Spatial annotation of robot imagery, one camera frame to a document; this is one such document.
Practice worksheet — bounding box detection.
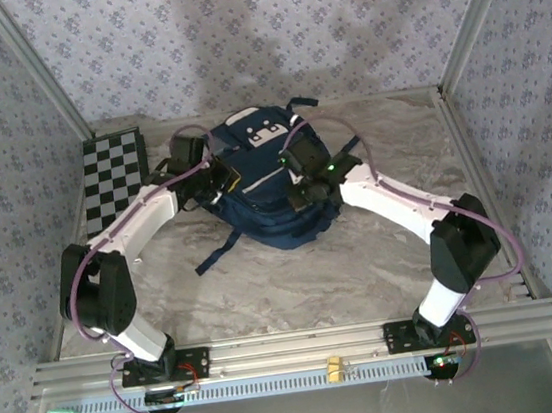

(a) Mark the navy blue student backpack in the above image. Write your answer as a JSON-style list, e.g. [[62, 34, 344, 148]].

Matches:
[[174, 89, 375, 278]]

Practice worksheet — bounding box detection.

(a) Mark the black grey chessboard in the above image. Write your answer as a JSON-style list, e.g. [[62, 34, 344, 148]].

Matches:
[[74, 125, 155, 239]]

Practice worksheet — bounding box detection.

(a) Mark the tan clip block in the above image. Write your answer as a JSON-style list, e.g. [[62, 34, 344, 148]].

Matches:
[[326, 354, 348, 385]]

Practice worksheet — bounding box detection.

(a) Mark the small circuit board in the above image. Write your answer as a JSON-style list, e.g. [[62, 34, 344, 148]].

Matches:
[[143, 381, 204, 411], [427, 351, 466, 376]]

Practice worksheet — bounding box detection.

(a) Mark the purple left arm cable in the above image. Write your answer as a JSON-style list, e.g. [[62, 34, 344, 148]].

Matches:
[[48, 122, 247, 413]]

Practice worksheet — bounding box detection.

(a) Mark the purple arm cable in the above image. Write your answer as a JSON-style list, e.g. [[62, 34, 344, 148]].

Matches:
[[282, 92, 539, 404], [48, 122, 247, 413]]

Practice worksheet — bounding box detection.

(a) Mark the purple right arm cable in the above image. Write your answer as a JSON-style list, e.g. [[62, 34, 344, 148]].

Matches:
[[282, 92, 539, 404]]

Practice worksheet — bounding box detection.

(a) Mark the aluminium side rail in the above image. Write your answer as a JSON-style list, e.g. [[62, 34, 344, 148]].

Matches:
[[435, 76, 552, 313], [27, 188, 110, 362]]

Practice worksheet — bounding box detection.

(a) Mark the aluminium corner post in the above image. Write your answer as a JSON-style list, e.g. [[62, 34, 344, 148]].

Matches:
[[426, 0, 539, 97], [0, 0, 96, 151]]

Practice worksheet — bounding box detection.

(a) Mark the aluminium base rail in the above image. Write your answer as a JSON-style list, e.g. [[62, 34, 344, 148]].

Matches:
[[27, 298, 552, 404]]

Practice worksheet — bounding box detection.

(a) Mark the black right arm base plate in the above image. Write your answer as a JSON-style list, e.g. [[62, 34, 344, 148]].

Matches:
[[381, 311, 478, 358]]

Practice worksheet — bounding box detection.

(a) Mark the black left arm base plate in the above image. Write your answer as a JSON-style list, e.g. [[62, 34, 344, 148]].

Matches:
[[118, 345, 213, 389]]

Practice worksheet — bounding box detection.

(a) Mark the grey slotted cable duct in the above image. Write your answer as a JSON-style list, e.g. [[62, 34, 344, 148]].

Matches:
[[75, 354, 432, 413]]

